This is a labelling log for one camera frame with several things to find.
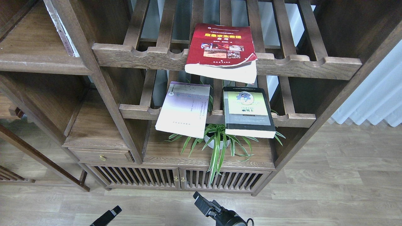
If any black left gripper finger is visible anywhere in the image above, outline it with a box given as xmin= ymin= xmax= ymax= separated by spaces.
xmin=90 ymin=206 xmax=122 ymax=226

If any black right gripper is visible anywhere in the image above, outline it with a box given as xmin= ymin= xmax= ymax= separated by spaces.
xmin=193 ymin=191 xmax=247 ymax=226

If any pale purple paperback book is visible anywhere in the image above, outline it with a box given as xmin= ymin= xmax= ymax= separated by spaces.
xmin=155 ymin=81 xmax=210 ymax=138

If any black green cover book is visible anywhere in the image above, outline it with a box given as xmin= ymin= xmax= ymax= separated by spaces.
xmin=223 ymin=86 xmax=276 ymax=138

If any white plant pot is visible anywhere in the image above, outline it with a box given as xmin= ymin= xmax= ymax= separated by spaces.
xmin=204 ymin=133 xmax=231 ymax=150

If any green spider plant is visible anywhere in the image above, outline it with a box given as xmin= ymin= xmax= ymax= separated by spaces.
xmin=165 ymin=80 xmax=286 ymax=186

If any wooden furniture at left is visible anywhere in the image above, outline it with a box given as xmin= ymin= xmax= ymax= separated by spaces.
xmin=0 ymin=94 xmax=90 ymax=192

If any dark wooden bookshelf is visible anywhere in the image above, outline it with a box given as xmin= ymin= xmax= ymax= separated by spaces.
xmin=1 ymin=0 xmax=401 ymax=196

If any red thick book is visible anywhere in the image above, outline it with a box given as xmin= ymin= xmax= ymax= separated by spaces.
xmin=185 ymin=23 xmax=258 ymax=83

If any worn white upright book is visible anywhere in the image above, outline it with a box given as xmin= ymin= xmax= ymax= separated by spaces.
xmin=44 ymin=0 xmax=79 ymax=57

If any white curtain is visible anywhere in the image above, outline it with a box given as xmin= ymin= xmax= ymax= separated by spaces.
xmin=329 ymin=42 xmax=402 ymax=127

